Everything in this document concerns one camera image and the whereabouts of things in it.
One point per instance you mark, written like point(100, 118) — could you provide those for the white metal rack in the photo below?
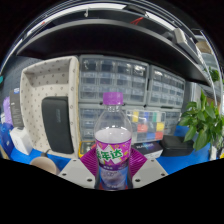
point(215, 75)

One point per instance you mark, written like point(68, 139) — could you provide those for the beige patterned cup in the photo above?
point(43, 164)

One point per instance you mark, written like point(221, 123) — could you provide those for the black zip case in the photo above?
point(176, 146)

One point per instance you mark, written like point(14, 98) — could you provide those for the wide grey drawer cabinet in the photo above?
point(113, 78)

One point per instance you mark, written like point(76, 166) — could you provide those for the black rectangular case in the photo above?
point(58, 125)

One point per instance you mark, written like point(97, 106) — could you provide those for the low grey drawer cabinet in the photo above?
point(87, 121)

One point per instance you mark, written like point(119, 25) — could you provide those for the white perforated tray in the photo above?
point(36, 86)

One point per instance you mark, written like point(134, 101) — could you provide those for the yellow multimeter with red leads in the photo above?
point(86, 148)

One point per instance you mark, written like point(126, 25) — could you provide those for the clear organizer box, colourful parts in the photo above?
point(150, 126)

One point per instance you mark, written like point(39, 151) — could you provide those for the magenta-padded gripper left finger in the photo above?
point(75, 171)

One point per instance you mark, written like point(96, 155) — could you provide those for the dark grey wall shelf unit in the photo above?
point(110, 38)

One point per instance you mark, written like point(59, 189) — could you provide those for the clear bottle with purple cap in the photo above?
point(113, 156)

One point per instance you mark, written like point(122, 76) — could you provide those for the black box with white label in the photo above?
point(150, 149)

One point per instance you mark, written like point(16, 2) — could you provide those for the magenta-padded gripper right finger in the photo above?
point(150, 170)

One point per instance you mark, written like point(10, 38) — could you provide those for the narrow grey drawer cabinet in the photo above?
point(166, 88)

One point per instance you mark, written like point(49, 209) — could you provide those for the dark grey upright box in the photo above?
point(16, 108)

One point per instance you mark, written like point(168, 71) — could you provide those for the green potted plant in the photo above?
point(203, 125)

